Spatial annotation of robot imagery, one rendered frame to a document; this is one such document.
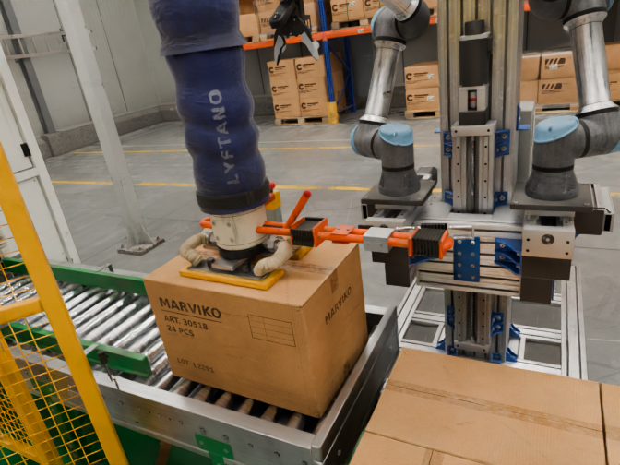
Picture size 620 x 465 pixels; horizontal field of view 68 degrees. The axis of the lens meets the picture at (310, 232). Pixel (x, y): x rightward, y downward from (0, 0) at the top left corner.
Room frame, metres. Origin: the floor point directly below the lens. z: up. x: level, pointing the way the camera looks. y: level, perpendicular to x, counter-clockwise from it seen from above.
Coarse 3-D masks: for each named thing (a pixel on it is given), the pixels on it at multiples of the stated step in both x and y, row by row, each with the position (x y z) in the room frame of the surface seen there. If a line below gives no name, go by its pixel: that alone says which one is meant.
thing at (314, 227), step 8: (296, 224) 1.25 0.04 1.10; (304, 224) 1.25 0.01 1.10; (312, 224) 1.24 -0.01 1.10; (320, 224) 1.21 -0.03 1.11; (296, 232) 1.20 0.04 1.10; (304, 232) 1.19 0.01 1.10; (312, 232) 1.19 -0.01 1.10; (296, 240) 1.21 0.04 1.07; (304, 240) 1.20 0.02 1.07; (312, 240) 1.19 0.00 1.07; (320, 240) 1.20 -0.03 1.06
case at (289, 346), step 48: (192, 288) 1.25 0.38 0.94; (240, 288) 1.20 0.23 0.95; (288, 288) 1.16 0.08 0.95; (336, 288) 1.23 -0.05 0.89; (192, 336) 1.28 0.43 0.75; (240, 336) 1.17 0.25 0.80; (288, 336) 1.08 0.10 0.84; (336, 336) 1.19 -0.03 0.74; (240, 384) 1.20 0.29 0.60; (288, 384) 1.10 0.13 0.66; (336, 384) 1.16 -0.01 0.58
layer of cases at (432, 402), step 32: (416, 352) 1.30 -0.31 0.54; (416, 384) 1.15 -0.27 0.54; (448, 384) 1.13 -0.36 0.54; (480, 384) 1.11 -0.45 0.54; (512, 384) 1.09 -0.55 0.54; (544, 384) 1.07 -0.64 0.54; (576, 384) 1.05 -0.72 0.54; (608, 384) 1.03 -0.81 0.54; (384, 416) 1.03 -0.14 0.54; (416, 416) 1.02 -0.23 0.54; (448, 416) 1.00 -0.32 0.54; (480, 416) 0.98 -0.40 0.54; (512, 416) 0.97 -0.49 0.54; (544, 416) 0.95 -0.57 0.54; (576, 416) 0.94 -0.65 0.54; (608, 416) 0.92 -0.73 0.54; (384, 448) 0.92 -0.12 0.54; (416, 448) 0.91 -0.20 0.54; (448, 448) 0.89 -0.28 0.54; (480, 448) 0.88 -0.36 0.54; (512, 448) 0.86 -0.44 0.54; (544, 448) 0.85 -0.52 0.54; (576, 448) 0.84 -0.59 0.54; (608, 448) 0.82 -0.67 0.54
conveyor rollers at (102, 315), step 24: (0, 288) 2.36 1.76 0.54; (24, 288) 2.30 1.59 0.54; (72, 288) 2.24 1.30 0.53; (96, 288) 2.17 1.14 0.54; (72, 312) 1.94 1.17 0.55; (96, 312) 1.94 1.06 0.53; (120, 312) 1.87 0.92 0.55; (144, 312) 1.85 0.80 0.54; (96, 336) 1.72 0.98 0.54; (120, 336) 1.71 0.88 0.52; (144, 336) 1.64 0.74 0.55; (144, 384) 1.35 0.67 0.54; (168, 384) 1.33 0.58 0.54; (192, 384) 1.31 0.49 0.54; (240, 408) 1.15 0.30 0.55; (312, 432) 1.02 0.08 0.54
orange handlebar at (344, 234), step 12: (264, 204) 1.54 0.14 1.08; (264, 228) 1.29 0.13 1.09; (276, 228) 1.27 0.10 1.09; (324, 228) 1.23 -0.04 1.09; (336, 228) 1.20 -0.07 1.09; (348, 228) 1.18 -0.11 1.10; (336, 240) 1.16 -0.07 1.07; (348, 240) 1.14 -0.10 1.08; (360, 240) 1.12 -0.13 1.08; (396, 240) 1.08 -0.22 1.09
